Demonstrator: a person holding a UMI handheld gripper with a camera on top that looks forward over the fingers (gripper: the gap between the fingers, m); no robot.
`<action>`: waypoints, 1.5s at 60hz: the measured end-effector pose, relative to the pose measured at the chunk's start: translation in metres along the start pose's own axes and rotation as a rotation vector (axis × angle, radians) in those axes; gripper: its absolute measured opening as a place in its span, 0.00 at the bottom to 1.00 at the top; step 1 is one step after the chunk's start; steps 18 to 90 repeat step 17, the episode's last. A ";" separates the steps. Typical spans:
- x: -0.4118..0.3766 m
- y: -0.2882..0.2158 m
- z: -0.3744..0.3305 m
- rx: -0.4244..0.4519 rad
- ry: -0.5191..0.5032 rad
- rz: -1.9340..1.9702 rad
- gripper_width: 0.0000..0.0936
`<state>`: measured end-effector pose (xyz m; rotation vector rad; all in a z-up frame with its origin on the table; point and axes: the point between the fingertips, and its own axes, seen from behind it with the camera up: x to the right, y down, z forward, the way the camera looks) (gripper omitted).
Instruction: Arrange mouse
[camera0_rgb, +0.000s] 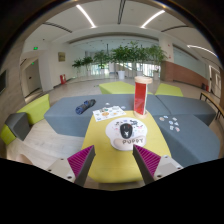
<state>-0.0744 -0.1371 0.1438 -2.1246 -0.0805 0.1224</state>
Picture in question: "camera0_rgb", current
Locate small lime green bench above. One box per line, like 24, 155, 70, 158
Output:
154, 83, 184, 98

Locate long grey upholstered bench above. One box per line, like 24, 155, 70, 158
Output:
43, 93, 171, 138

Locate dark grey ottoman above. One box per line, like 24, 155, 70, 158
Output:
4, 112, 32, 142

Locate lime green angled bench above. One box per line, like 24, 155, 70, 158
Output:
0, 93, 51, 146

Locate dark framed wooden bench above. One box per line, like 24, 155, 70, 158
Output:
199, 91, 224, 120

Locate ceiling strip lights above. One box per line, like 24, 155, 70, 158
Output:
75, 3, 218, 58

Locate large lime green bench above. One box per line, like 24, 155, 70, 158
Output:
98, 81, 154, 96

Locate row of potted plants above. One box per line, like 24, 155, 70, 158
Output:
71, 41, 168, 81

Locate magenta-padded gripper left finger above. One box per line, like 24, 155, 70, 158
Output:
46, 144, 97, 188

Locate grey upholstered bench with stickers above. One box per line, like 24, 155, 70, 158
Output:
153, 113, 221, 168

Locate red cylinder with wooden ends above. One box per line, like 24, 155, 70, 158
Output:
133, 75, 154, 120

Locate scattered small stickers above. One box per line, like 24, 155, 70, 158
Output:
158, 114, 182, 133
104, 102, 127, 110

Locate black computer mouse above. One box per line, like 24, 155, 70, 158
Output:
119, 122, 134, 140

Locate white printed round mouse pad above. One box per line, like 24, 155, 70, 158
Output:
105, 117, 148, 152

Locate white sticker sheet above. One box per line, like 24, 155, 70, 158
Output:
92, 105, 128, 123

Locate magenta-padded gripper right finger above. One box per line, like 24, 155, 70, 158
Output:
132, 144, 184, 186

